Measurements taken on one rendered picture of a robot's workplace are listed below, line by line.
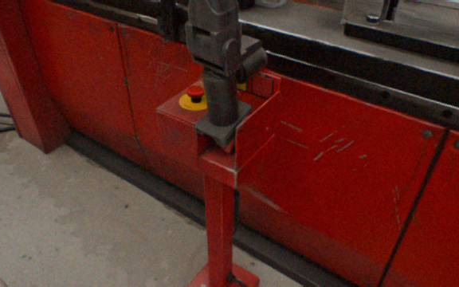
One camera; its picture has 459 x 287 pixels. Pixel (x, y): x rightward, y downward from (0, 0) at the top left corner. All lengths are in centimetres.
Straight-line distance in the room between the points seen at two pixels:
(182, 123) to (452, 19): 57
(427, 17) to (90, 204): 140
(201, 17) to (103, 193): 130
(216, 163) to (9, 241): 114
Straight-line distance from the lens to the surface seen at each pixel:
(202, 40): 61
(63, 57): 168
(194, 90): 79
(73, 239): 164
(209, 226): 103
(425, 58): 87
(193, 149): 79
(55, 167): 200
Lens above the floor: 120
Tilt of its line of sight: 38 degrees down
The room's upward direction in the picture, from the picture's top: straight up
